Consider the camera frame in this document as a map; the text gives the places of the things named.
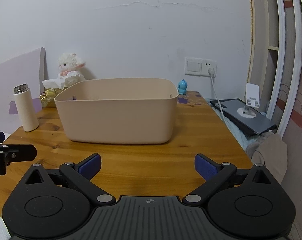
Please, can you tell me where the white thermos bottle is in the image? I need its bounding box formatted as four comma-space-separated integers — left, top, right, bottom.
14, 83, 39, 132

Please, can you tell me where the grey cloth bundle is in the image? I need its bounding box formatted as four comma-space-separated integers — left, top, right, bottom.
245, 131, 288, 184

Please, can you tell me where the gold tissue pack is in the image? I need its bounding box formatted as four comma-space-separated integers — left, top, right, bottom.
40, 78, 65, 108

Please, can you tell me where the purple headboard panel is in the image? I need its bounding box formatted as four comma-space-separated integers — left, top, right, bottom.
0, 47, 45, 134

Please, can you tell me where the grey laptop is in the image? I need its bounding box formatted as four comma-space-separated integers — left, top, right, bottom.
210, 97, 277, 136

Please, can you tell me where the white plush lamb toy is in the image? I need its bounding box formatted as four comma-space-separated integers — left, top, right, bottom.
58, 53, 86, 89

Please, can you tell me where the beige plastic storage bin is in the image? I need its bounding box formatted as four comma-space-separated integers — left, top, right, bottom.
54, 78, 179, 144

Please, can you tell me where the white phone stand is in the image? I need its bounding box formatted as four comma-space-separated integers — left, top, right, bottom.
237, 83, 260, 119

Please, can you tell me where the blue toy figurine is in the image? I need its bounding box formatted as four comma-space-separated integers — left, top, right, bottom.
178, 79, 187, 95

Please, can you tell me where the white charging cable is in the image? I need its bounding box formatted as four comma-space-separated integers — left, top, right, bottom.
207, 68, 232, 128

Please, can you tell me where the white wall switch socket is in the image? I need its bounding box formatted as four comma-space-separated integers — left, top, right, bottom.
185, 57, 217, 77

